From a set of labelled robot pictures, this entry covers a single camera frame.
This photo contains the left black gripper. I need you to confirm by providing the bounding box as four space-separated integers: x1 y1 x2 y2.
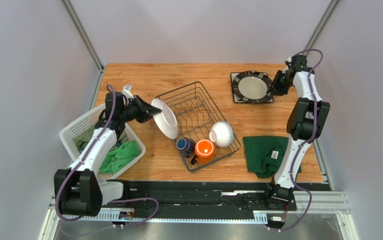
119 95 162 124

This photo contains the black rimmed round plate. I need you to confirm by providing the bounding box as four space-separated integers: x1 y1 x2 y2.
231 70 274 104

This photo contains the white green-rimmed round plate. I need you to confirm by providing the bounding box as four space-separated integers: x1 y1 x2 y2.
151 98 179 140

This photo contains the dark blue mug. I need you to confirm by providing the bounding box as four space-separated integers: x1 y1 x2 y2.
176 137 196 159

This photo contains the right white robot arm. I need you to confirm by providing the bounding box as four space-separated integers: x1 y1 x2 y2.
264 54 330 209

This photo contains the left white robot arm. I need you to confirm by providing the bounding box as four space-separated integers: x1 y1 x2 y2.
53 90 162 222

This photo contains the square floral plate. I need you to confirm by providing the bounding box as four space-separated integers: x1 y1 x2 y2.
230 71 275 104

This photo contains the bright green towel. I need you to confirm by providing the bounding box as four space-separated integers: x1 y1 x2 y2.
98 140 141 175

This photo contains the dark green folded cloth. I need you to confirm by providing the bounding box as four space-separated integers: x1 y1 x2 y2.
243 135 289 179

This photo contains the white ribbed bowl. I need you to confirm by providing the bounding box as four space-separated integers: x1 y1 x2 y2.
209 121 234 148

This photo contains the orange mug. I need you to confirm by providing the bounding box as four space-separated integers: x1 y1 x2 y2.
190 139 215 165

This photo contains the white plastic basket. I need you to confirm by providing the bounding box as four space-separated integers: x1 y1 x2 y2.
59 103 146 182

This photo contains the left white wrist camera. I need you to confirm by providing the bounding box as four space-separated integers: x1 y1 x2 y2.
121 84 134 100

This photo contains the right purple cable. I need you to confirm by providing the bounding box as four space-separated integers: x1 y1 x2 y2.
266 48 324 233

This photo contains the purple cable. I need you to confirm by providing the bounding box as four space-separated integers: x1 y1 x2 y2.
54 83 159 229
266 48 324 233

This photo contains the black wire dish rack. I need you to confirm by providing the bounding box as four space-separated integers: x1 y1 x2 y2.
156 81 241 173

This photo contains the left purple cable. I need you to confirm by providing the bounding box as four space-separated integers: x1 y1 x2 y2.
54 83 159 229

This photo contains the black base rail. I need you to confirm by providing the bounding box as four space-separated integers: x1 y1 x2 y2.
68 179 332 222

